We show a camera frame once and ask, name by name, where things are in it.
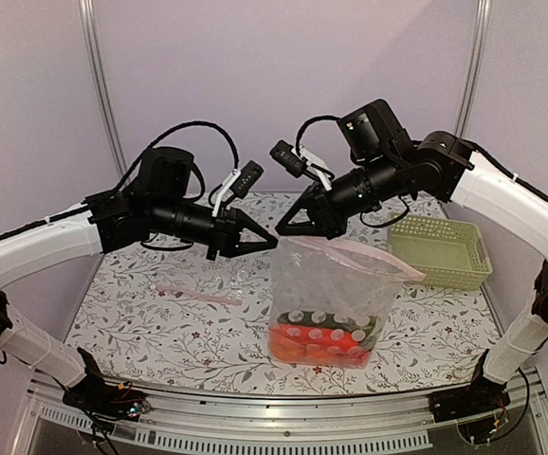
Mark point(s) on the clear zip top bag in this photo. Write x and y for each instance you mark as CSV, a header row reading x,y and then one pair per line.
x,y
340,276

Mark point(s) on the left aluminium frame post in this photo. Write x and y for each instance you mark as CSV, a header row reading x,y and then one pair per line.
x,y
97,69

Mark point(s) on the green leafy vegetable toy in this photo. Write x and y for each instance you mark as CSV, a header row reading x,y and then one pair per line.
x,y
370,330

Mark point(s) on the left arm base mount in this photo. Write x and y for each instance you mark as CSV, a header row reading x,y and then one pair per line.
x,y
94,395

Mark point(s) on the red strawberry toy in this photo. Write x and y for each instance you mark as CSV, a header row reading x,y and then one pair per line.
x,y
357,359

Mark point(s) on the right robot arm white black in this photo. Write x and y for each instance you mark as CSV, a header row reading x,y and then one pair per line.
x,y
388,163

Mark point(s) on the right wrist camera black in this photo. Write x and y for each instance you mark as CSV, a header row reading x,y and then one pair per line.
x,y
302,163

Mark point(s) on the green cucumber toy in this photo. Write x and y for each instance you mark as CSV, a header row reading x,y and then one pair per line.
x,y
320,319

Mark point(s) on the floral pattern table mat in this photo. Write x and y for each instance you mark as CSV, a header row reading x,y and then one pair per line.
x,y
432,337

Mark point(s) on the front aluminium rail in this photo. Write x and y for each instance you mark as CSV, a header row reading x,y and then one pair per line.
x,y
187,421

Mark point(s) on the red carrot toy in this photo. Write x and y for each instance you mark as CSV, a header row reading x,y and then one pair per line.
x,y
304,335

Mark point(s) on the clear zip bag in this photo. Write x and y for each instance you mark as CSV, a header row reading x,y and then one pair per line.
x,y
206,284
340,276

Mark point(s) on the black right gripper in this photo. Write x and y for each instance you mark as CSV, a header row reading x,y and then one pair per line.
x,y
324,217

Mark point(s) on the beige perforated plastic basket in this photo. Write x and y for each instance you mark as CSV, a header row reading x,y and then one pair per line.
x,y
449,253

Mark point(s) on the aluminium frame post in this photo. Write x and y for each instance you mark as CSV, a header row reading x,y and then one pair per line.
x,y
475,61
97,69

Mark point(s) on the orange tangerine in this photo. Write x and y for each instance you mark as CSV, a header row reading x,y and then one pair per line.
x,y
316,355
287,352

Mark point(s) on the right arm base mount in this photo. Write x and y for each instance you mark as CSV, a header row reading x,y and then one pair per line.
x,y
478,396

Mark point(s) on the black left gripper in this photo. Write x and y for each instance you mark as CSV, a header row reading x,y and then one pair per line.
x,y
227,232

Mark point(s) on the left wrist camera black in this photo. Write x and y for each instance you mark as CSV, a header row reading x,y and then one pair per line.
x,y
235,186

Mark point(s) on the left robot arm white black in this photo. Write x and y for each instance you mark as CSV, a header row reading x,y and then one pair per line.
x,y
155,202

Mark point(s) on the right aluminium frame post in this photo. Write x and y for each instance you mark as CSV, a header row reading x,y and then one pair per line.
x,y
475,61

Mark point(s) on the orange tangerine front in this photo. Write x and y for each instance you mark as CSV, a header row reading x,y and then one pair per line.
x,y
287,352

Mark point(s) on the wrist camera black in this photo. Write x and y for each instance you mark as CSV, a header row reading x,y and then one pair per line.
x,y
235,186
302,163

